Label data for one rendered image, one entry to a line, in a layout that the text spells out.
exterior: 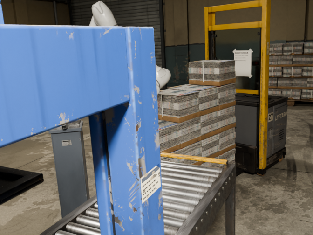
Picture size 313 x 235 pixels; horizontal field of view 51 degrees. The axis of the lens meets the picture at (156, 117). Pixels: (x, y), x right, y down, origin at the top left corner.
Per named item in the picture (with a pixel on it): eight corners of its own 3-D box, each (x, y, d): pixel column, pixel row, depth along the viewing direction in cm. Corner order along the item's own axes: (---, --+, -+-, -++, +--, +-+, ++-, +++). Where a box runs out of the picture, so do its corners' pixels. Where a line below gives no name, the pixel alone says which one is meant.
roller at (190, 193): (122, 178, 178) (120, 188, 177) (206, 192, 157) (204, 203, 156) (127, 180, 182) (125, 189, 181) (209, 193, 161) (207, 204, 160)
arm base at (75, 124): (49, 131, 207) (48, 123, 206) (54, 123, 229) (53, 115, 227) (78, 128, 210) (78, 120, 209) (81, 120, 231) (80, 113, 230)
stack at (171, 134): (105, 224, 284) (96, 132, 265) (191, 180, 363) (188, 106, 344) (135, 242, 257) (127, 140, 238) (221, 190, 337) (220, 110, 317)
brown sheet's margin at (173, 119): (147, 117, 302) (147, 113, 301) (168, 111, 322) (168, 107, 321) (179, 122, 277) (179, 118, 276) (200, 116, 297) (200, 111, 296)
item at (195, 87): (167, 88, 320) (167, 87, 319) (186, 84, 339) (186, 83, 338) (197, 91, 293) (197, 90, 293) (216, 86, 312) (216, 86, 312)
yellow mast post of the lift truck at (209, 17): (206, 155, 410) (204, 7, 370) (210, 153, 416) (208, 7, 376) (212, 156, 404) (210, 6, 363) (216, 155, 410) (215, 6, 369)
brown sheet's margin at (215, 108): (169, 111, 324) (169, 107, 323) (188, 106, 343) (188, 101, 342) (200, 115, 297) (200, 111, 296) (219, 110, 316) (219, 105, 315)
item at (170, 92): (147, 93, 296) (147, 92, 296) (168, 89, 316) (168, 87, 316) (179, 96, 272) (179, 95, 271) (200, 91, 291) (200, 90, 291)
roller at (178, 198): (116, 196, 173) (120, 188, 177) (201, 212, 152) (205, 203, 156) (113, 189, 171) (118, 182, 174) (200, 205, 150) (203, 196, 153)
